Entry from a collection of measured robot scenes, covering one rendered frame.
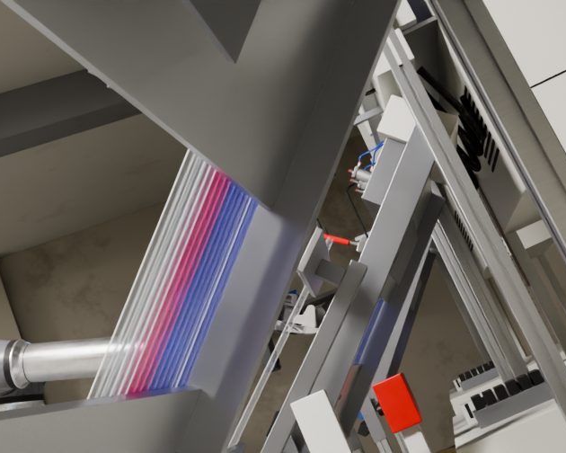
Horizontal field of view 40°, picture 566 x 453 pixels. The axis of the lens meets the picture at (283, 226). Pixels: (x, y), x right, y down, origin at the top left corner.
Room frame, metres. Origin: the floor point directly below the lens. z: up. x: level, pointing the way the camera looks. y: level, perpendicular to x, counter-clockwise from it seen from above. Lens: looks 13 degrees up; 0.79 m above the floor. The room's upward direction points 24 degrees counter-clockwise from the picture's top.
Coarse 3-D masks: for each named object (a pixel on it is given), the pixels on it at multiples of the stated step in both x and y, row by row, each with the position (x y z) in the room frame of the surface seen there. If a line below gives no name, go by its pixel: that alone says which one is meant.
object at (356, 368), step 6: (354, 366) 1.98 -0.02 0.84; (360, 366) 2.14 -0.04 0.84; (354, 372) 2.04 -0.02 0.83; (348, 378) 1.95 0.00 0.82; (354, 378) 2.11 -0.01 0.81; (348, 384) 2.01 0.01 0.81; (354, 384) 2.17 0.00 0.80; (342, 390) 1.94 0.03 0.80; (348, 390) 2.07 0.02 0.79; (342, 396) 2.00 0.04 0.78; (348, 396) 2.14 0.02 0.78; (342, 402) 2.06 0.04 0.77; (336, 408) 1.97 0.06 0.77; (342, 408) 2.13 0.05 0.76
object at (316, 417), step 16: (304, 400) 1.28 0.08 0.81; (320, 400) 1.28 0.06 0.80; (304, 416) 1.28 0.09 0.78; (320, 416) 1.28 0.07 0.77; (336, 416) 1.30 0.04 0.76; (304, 432) 1.28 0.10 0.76; (320, 432) 1.28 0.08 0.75; (336, 432) 1.28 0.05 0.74; (320, 448) 1.28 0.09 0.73; (336, 448) 1.28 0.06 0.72
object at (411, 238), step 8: (424, 192) 1.93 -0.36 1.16; (424, 200) 2.01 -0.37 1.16; (416, 208) 1.89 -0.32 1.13; (424, 208) 2.09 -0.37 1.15; (416, 216) 1.97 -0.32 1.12; (416, 224) 2.05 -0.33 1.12; (408, 232) 1.54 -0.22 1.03; (416, 232) 1.71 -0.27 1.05; (408, 240) 1.61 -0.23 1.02; (416, 240) 1.79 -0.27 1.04; (400, 248) 1.53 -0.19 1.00; (408, 248) 1.68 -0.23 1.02; (400, 256) 1.58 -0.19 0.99; (408, 256) 1.76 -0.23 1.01; (400, 264) 1.65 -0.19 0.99; (392, 272) 1.56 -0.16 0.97; (400, 272) 1.73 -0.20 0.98; (392, 280) 2.03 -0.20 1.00; (400, 280) 1.81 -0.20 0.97; (384, 288) 1.91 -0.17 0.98; (392, 288) 2.11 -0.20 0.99; (384, 296) 1.99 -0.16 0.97
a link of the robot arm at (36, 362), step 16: (0, 352) 1.47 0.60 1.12; (16, 352) 1.47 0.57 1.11; (32, 352) 1.47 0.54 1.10; (48, 352) 1.47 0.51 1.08; (64, 352) 1.47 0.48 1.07; (80, 352) 1.47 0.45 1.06; (96, 352) 1.47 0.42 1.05; (0, 368) 1.46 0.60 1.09; (16, 368) 1.47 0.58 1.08; (32, 368) 1.47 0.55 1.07; (48, 368) 1.47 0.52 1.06; (64, 368) 1.47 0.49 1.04; (80, 368) 1.47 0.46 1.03; (96, 368) 1.47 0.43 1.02; (0, 384) 1.48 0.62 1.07; (16, 384) 1.48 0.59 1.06
